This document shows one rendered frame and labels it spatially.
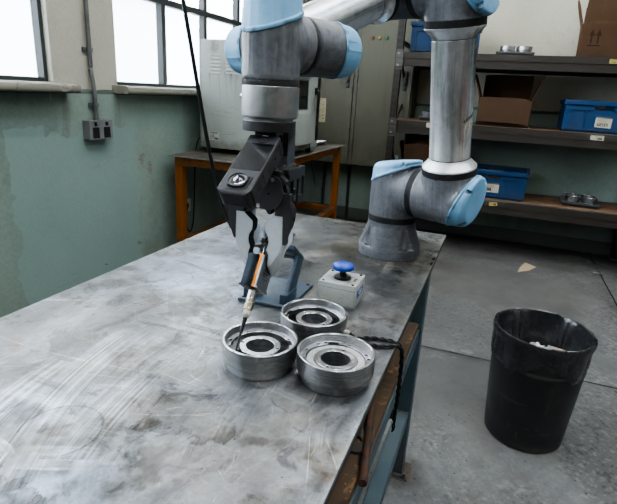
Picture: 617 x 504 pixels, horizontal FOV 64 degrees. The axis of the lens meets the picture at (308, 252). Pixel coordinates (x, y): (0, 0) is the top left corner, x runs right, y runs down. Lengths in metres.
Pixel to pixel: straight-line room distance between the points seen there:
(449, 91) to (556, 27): 3.65
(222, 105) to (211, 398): 2.58
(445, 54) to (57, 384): 0.85
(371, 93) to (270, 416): 4.05
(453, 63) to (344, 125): 3.58
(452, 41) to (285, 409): 0.73
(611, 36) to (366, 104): 1.83
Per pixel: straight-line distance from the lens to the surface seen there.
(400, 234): 1.19
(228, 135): 3.10
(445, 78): 1.05
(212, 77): 3.14
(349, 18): 0.95
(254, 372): 0.67
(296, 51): 0.66
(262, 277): 0.69
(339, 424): 0.62
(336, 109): 4.61
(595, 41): 4.17
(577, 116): 4.16
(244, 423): 0.61
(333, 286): 0.90
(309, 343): 0.71
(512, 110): 4.09
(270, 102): 0.65
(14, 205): 2.40
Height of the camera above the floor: 1.17
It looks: 18 degrees down
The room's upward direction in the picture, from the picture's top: 3 degrees clockwise
